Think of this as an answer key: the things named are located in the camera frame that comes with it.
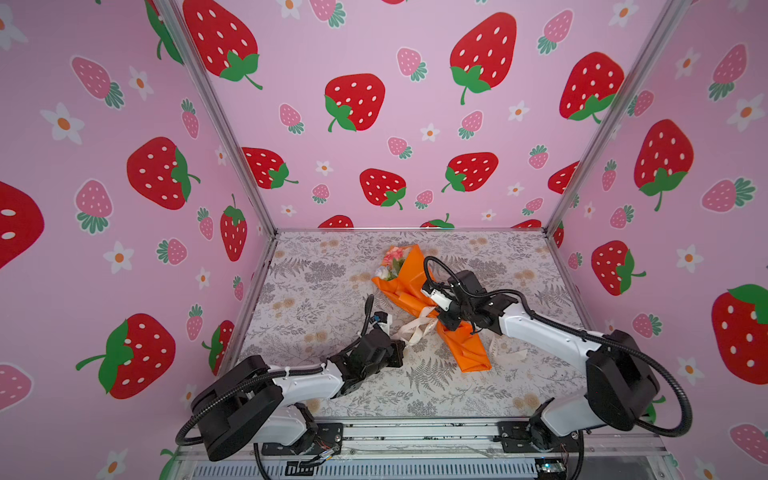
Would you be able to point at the right vertical aluminium post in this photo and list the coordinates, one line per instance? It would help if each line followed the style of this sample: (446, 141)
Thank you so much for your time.
(663, 29)

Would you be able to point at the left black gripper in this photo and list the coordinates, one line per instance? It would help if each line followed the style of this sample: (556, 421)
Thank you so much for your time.
(397, 348)

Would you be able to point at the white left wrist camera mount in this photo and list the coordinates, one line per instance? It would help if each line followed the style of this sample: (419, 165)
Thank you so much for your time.
(382, 320)

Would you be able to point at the orange wrapping paper sheet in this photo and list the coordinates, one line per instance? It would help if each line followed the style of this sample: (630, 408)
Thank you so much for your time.
(401, 277)

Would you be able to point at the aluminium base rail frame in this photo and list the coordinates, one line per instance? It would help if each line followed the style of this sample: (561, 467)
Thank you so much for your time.
(441, 448)

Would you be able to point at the left vertical aluminium post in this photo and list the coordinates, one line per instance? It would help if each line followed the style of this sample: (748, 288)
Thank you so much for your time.
(181, 37)

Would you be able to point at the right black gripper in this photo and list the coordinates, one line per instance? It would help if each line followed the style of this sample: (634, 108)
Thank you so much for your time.
(445, 321)

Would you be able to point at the vertical aluminium post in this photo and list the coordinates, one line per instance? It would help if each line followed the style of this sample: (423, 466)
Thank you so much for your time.
(181, 37)
(663, 29)

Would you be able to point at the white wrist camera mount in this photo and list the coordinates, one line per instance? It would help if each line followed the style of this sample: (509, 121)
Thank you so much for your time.
(382, 320)
(442, 300)

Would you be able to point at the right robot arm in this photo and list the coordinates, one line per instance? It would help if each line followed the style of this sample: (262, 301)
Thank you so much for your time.
(621, 381)

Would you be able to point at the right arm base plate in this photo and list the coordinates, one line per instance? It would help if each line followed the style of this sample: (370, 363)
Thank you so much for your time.
(520, 437)

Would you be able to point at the cream ribbon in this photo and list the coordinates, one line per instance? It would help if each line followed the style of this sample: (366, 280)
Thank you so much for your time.
(469, 352)

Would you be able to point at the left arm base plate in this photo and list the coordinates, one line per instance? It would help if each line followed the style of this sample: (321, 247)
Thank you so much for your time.
(315, 441)

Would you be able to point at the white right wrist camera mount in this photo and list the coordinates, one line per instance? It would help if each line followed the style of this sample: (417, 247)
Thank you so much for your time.
(442, 300)

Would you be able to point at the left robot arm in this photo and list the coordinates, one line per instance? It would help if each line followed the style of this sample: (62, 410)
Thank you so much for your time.
(262, 404)

